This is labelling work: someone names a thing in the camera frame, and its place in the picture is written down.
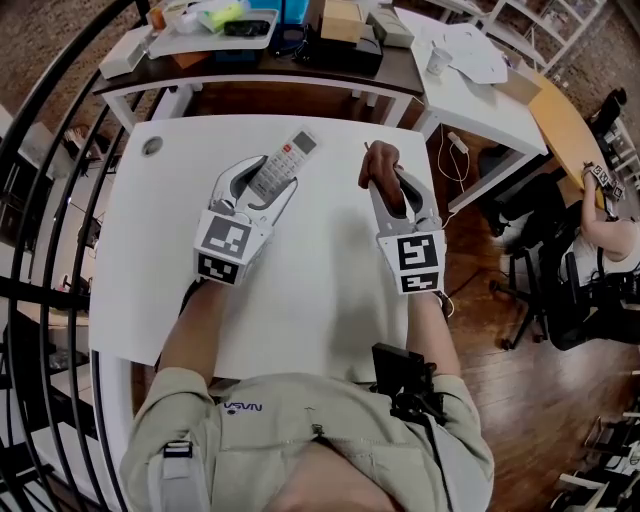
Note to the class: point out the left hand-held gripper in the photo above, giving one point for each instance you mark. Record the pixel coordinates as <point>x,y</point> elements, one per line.
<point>225,235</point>

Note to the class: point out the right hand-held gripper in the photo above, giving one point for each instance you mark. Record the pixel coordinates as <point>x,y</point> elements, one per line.
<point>417,255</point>

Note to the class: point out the white remote control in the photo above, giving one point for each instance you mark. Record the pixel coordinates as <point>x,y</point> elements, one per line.
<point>285,162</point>

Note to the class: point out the brown cloth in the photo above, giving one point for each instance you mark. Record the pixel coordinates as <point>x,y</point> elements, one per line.
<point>380,157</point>

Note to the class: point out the person's right forearm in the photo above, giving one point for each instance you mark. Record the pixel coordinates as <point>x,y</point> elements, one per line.
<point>430,335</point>

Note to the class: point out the person's left forearm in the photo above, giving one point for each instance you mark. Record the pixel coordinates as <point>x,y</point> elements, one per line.
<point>197,330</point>

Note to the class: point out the white power strip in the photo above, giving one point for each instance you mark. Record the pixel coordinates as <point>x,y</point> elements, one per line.
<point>457,142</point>

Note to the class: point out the white side table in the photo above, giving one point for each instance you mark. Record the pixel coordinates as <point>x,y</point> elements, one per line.
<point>480,115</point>

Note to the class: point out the white paper cup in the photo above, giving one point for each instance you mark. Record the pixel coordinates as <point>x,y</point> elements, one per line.
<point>438,61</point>

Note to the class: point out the white plastic tray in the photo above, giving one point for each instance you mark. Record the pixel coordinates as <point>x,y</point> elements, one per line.
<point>200,46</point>

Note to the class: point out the black box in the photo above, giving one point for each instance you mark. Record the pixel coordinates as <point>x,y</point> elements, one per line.
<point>345,57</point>

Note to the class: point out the white paper sheets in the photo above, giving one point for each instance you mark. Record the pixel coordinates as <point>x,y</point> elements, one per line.
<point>470,55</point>

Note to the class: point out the open cardboard box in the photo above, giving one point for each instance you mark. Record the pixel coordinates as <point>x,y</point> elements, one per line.
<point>520,87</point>

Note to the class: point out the black chest-mounted device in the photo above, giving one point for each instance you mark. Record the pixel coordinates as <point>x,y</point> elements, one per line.
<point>405,375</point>

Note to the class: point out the yellow-green packet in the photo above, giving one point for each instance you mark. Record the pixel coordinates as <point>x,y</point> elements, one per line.
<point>225,14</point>

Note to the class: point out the grey-beige box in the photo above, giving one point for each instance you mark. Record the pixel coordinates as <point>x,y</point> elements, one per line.
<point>392,27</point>

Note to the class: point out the curved wooden desk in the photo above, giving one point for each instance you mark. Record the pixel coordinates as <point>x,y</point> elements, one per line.
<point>565,125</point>

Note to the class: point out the long white box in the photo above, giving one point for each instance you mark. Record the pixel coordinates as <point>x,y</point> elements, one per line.
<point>120,62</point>

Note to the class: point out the light wooden box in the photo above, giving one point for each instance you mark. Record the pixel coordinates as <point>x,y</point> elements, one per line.
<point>340,22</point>

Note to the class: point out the black office chair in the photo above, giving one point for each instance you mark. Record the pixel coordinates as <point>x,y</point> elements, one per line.
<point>565,300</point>

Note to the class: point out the orange bottle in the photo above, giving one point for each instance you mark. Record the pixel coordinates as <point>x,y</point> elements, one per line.
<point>157,17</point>

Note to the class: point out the white shelf rack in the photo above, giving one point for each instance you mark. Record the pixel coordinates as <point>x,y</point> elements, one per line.
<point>540,25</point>

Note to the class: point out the beige shirt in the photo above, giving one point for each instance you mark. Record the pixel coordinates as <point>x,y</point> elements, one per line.
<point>280,425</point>

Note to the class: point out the black metal railing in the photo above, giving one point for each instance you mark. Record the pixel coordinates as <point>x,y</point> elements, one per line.
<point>30,295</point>

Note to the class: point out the dark wooden table white frame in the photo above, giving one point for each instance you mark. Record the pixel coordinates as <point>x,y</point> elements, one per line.
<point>230,68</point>

